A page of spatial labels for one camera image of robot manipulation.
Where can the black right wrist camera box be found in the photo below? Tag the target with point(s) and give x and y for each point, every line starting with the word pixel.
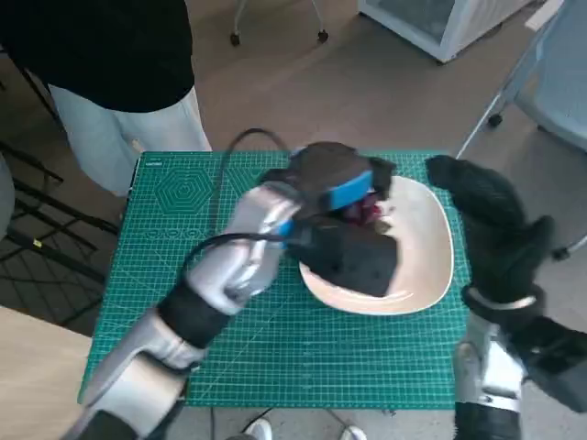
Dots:
pixel 559 362

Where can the white square plate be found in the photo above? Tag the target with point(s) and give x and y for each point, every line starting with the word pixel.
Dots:
pixel 422 238

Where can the white shoe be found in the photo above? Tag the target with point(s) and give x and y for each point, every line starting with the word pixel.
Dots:
pixel 260 431
pixel 354 434

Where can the office chair base with casters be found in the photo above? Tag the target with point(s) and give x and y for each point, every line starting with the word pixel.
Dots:
pixel 323 35

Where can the red toy grape bunch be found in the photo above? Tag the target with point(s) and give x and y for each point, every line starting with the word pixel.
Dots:
pixel 367 213

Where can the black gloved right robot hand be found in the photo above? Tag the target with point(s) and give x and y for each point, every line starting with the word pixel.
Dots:
pixel 495 215

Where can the white flat rectangular object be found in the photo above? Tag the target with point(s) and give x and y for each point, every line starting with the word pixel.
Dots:
pixel 545 18

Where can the white mesh cabinet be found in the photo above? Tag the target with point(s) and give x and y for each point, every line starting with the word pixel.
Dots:
pixel 454 25

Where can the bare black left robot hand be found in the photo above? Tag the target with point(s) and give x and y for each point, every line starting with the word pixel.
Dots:
pixel 330 169

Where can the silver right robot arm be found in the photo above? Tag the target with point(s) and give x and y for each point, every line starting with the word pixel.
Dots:
pixel 486 371

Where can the green cutting mat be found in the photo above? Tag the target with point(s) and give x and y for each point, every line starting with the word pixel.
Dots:
pixel 298 357

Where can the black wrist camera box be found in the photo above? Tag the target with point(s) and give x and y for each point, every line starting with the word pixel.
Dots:
pixel 357 261
pixel 559 362

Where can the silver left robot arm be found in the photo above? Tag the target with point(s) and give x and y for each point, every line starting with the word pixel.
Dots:
pixel 229 270

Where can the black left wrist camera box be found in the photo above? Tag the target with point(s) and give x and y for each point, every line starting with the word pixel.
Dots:
pixel 357 261

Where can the person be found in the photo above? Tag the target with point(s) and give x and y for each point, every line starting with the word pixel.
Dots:
pixel 91 46

